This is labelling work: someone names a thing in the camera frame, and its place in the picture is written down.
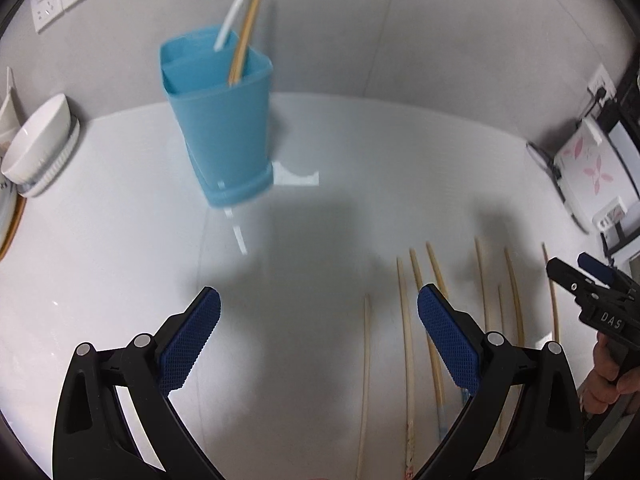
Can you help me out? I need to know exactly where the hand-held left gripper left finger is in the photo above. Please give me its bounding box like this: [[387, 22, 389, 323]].
[[51, 286, 223, 480]]

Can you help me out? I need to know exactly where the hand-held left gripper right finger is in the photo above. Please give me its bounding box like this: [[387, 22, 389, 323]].
[[415, 283, 586, 480]]

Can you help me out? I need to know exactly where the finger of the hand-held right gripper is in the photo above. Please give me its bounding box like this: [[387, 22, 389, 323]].
[[546, 257, 594, 307], [576, 252, 617, 287]]

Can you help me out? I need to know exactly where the group of wooden chopsticks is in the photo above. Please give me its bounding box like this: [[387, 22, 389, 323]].
[[356, 240, 561, 480]]

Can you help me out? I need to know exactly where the blue plastic utensil holder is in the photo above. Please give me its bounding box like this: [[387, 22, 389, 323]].
[[159, 25, 275, 209]]

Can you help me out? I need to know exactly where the person's right hand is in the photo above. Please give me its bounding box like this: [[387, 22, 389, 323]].
[[579, 332, 640, 413]]

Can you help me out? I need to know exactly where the white flowered rice cooker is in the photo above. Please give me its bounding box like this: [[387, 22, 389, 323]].
[[526, 117, 636, 241]]

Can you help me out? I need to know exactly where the plate with brown rim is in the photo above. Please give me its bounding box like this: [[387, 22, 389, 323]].
[[0, 180, 26, 261]]

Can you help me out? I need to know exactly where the white ribbed dish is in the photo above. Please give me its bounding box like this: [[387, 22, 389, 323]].
[[17, 115, 81, 198]]

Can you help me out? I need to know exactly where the white bowl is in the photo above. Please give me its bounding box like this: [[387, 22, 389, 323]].
[[1, 93, 71, 186]]

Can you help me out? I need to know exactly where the wooden chopstick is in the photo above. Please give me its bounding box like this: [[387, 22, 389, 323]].
[[227, 0, 271, 85], [234, 0, 275, 85]]

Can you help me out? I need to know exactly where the white ended chopstick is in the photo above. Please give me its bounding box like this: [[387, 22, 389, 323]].
[[214, 0, 273, 52]]

